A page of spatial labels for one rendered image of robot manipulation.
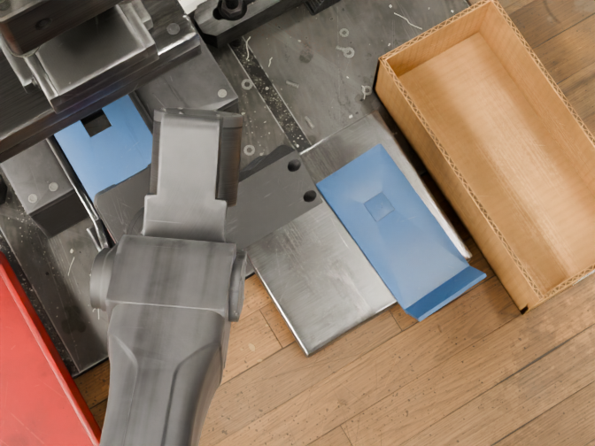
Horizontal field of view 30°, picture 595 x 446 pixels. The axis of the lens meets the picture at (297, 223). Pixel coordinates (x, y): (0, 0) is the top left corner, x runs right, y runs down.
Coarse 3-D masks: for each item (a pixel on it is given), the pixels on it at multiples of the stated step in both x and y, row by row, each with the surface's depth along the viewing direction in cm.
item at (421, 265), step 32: (352, 160) 99; (384, 160) 99; (352, 192) 98; (384, 192) 98; (352, 224) 97; (384, 224) 97; (416, 224) 97; (384, 256) 97; (416, 256) 97; (448, 256) 97; (416, 288) 96; (448, 288) 95
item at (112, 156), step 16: (128, 96) 93; (112, 112) 93; (128, 112) 93; (64, 128) 93; (80, 128) 93; (112, 128) 93; (128, 128) 93; (144, 128) 93; (64, 144) 92; (80, 144) 92; (96, 144) 92; (112, 144) 92; (128, 144) 92; (144, 144) 92; (80, 160) 92; (96, 160) 92; (112, 160) 92; (128, 160) 92; (144, 160) 92; (80, 176) 91; (96, 176) 91; (112, 176) 91; (128, 176) 92; (96, 192) 91
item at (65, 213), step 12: (228, 108) 95; (84, 120) 95; (60, 204) 93; (72, 204) 95; (36, 216) 92; (48, 216) 94; (60, 216) 96; (72, 216) 97; (84, 216) 99; (48, 228) 97; (60, 228) 98
